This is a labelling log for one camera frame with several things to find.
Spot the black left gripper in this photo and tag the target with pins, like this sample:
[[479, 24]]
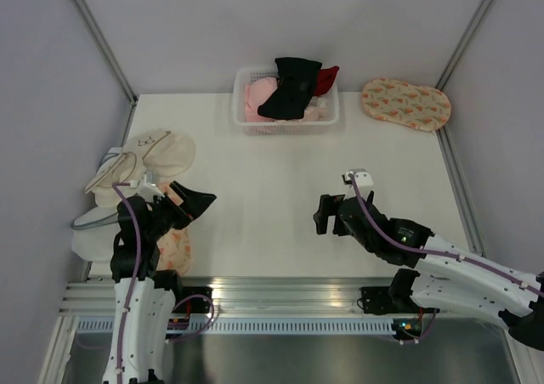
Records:
[[195, 204]]

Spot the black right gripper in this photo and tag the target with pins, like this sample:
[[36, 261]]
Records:
[[328, 207]]

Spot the floral mesh laundry bag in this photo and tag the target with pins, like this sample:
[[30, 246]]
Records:
[[418, 107]]

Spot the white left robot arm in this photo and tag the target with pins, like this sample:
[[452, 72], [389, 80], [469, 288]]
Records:
[[146, 297]]

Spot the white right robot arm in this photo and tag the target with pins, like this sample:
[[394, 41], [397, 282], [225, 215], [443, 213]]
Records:
[[435, 275]]

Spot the cream laundry bag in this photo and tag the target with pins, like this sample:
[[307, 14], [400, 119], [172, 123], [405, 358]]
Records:
[[160, 152]]

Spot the white laundry bag blue trim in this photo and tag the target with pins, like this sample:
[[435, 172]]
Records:
[[94, 231]]

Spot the pink bra in basket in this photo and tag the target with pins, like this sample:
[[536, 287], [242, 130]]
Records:
[[256, 94]]

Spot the black bra in basket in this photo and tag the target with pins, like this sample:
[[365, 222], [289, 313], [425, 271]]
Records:
[[296, 84]]

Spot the red garment in basket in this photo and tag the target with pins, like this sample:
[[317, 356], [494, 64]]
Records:
[[325, 80]]

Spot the white plastic basket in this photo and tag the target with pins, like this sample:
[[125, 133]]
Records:
[[248, 75]]

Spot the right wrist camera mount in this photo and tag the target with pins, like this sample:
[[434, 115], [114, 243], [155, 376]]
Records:
[[358, 180]]

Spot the aluminium front rail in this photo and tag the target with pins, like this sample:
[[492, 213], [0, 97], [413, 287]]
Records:
[[233, 297]]

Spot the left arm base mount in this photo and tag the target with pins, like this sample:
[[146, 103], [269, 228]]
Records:
[[195, 300]]

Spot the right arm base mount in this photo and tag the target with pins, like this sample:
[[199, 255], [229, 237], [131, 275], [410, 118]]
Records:
[[375, 300]]

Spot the white slotted cable duct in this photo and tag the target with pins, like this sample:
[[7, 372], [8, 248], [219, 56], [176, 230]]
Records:
[[254, 326]]

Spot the left frame post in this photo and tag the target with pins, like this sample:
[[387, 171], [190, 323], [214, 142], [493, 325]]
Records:
[[87, 17]]

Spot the frame post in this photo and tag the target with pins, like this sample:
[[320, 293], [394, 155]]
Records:
[[476, 21], [87, 17]]

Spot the right frame post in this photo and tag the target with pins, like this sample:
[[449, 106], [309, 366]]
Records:
[[476, 21]]

